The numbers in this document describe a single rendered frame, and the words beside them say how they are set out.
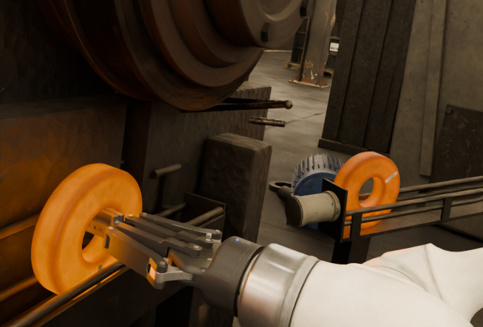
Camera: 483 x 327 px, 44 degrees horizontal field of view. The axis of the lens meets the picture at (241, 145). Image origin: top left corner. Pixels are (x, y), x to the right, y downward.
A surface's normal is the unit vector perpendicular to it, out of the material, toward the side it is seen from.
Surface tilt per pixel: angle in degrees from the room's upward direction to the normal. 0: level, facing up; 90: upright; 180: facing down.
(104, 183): 92
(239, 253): 32
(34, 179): 90
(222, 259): 50
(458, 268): 38
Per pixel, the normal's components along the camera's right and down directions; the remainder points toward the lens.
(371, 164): 0.50, 0.26
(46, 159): 0.89, 0.23
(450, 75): -0.63, 0.07
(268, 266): -0.11, -0.66
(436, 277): -0.39, -0.40
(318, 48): -0.43, 0.14
